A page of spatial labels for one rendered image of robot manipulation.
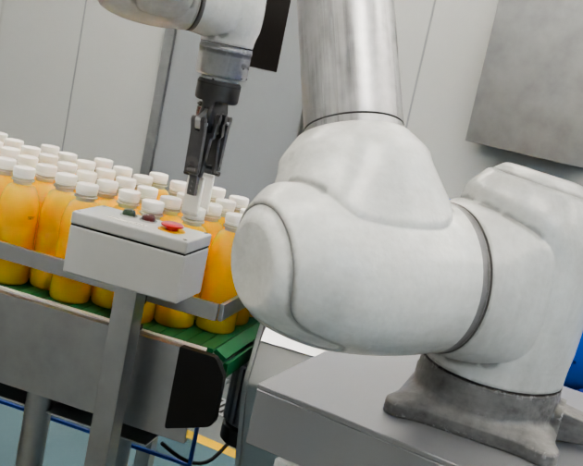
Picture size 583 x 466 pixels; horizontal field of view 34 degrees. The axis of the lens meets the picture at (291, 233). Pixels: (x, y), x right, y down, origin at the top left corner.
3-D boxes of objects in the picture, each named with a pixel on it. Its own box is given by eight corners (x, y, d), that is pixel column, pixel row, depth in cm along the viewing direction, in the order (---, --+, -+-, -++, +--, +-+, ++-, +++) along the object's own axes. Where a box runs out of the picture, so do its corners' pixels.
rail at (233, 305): (221, 322, 159) (224, 304, 158) (217, 320, 159) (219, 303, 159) (291, 281, 197) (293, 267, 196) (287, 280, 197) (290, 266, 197)
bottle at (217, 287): (194, 327, 168) (214, 226, 164) (196, 316, 175) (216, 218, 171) (234, 335, 168) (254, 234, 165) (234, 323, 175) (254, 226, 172)
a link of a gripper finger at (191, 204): (205, 177, 163) (204, 177, 162) (197, 216, 164) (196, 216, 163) (190, 173, 163) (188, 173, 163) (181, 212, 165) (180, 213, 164)
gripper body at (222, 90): (231, 82, 157) (220, 138, 158) (249, 84, 165) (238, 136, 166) (190, 73, 159) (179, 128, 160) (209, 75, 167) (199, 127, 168)
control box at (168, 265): (176, 304, 146) (188, 239, 144) (61, 271, 151) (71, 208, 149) (201, 293, 155) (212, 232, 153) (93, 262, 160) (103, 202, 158)
